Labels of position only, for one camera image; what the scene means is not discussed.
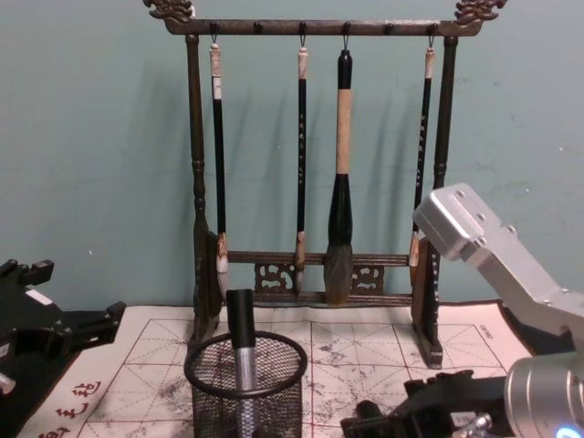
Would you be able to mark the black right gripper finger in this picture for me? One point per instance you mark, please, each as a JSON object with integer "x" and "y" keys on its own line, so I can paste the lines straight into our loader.
{"x": 438, "y": 382}
{"x": 374, "y": 422}

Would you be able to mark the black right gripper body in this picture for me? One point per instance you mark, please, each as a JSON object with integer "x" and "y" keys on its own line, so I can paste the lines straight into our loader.
{"x": 442, "y": 413}

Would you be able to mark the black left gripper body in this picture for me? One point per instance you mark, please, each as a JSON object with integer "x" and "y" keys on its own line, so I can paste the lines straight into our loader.
{"x": 32, "y": 310}

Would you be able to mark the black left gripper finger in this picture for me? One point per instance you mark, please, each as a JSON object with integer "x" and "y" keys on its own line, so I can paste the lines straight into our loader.
{"x": 41, "y": 271}
{"x": 86, "y": 326}

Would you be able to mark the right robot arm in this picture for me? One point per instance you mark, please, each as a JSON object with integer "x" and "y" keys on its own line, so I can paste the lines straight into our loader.
{"x": 502, "y": 264}

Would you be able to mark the white calligraphy mat, red grid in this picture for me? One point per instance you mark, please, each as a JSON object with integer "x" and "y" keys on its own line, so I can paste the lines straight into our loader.
{"x": 365, "y": 347}

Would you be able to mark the black and silver marker pen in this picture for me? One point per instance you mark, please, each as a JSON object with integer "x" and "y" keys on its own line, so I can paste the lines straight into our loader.
{"x": 242, "y": 319}

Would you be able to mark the thick tan and black brush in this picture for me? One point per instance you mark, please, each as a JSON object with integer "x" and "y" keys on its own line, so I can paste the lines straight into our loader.
{"x": 341, "y": 214}

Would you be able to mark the dark carved wooden brush rack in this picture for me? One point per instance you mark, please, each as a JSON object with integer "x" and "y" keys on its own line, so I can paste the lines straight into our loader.
{"x": 197, "y": 137}

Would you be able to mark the thin black brush, white label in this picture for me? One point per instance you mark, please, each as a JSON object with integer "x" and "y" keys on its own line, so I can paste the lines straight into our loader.
{"x": 219, "y": 150}

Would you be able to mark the thin black calligraphy brush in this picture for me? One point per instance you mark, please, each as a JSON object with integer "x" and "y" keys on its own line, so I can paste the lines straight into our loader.
{"x": 301, "y": 150}
{"x": 423, "y": 137}

